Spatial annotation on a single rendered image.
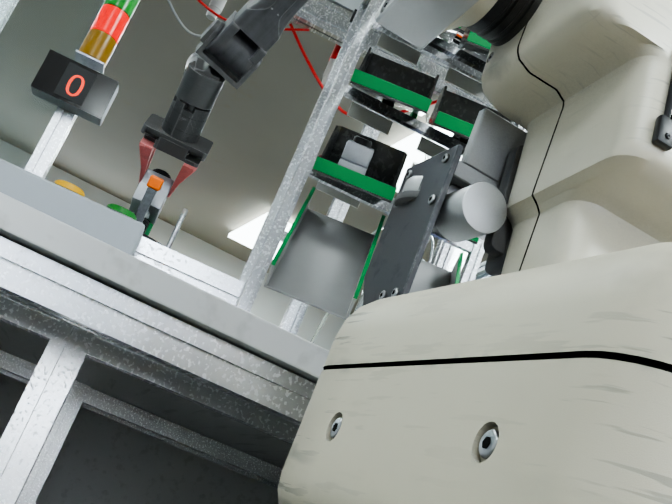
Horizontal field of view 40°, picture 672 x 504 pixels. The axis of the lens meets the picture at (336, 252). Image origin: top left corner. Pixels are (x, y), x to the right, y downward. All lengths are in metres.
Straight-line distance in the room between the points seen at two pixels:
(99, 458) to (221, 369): 2.01
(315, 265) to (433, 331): 1.07
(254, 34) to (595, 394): 1.12
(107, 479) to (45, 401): 1.75
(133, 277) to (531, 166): 0.36
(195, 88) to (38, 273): 0.57
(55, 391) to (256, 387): 0.31
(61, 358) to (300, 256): 0.45
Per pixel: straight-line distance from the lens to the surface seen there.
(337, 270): 1.43
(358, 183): 1.41
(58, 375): 1.13
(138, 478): 2.89
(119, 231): 1.16
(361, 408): 0.38
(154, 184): 1.35
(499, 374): 0.30
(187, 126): 1.38
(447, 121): 1.50
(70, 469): 2.88
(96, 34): 1.62
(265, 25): 1.33
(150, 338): 0.87
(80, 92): 1.57
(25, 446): 1.13
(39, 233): 0.85
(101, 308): 0.87
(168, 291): 0.86
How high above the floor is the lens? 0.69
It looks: 16 degrees up
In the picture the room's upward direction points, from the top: 22 degrees clockwise
